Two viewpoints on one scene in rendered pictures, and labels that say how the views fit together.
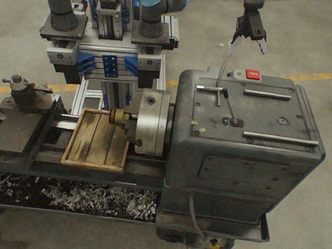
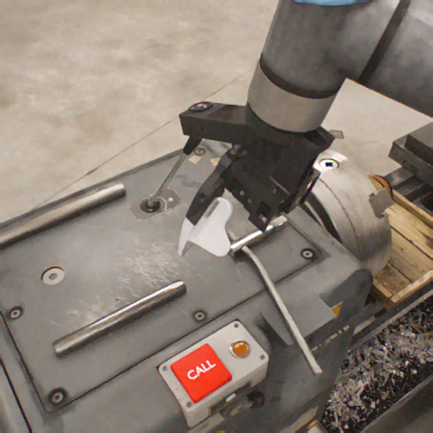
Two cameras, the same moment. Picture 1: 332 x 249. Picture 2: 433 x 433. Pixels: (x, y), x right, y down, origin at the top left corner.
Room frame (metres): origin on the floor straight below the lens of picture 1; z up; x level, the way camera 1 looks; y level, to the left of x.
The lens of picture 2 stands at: (1.29, -0.54, 1.87)
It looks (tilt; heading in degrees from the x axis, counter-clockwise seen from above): 46 degrees down; 146
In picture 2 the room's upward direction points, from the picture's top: straight up
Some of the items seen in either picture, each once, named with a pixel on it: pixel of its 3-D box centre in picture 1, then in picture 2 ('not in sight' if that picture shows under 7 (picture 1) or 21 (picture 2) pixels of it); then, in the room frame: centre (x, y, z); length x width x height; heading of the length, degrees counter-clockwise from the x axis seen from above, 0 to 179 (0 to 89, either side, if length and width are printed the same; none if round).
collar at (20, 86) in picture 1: (18, 82); not in sight; (0.89, 0.71, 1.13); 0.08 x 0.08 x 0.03
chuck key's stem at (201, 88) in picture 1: (209, 89); (257, 235); (0.89, -0.17, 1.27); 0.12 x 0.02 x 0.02; 91
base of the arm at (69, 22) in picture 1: (62, 16); not in sight; (1.38, 0.66, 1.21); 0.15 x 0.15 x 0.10
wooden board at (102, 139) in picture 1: (102, 138); (378, 233); (0.81, 0.33, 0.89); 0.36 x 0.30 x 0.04; 0
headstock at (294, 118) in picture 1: (232, 132); (163, 324); (0.83, -0.33, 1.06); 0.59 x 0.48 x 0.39; 90
